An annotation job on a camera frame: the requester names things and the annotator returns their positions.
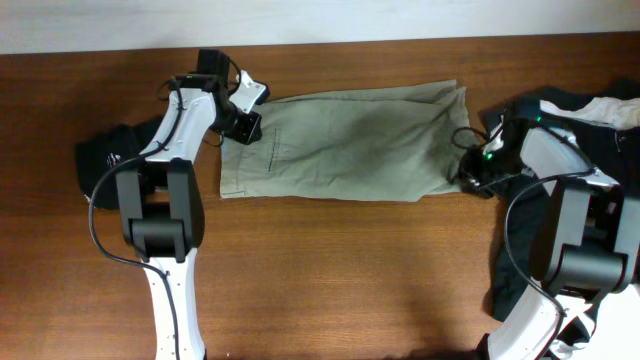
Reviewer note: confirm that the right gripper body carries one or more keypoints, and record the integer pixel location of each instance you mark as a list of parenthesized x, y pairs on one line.
[(470, 171)]

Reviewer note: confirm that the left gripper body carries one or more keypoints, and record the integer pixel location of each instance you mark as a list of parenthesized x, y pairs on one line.
[(248, 129)]

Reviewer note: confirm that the khaki shorts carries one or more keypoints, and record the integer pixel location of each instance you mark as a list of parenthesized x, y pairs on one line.
[(389, 144)]

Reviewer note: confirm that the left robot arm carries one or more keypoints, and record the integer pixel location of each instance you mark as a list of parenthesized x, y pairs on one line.
[(161, 208)]

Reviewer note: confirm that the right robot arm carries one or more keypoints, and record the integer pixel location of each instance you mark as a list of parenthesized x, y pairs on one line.
[(571, 227)]

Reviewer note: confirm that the black garment in pile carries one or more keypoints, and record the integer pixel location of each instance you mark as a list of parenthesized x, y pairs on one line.
[(615, 152)]

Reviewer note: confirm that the black folded garment left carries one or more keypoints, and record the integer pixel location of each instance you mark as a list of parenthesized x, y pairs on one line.
[(94, 157)]

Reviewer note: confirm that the white garment in pile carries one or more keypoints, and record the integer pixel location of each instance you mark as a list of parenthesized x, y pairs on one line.
[(603, 111)]

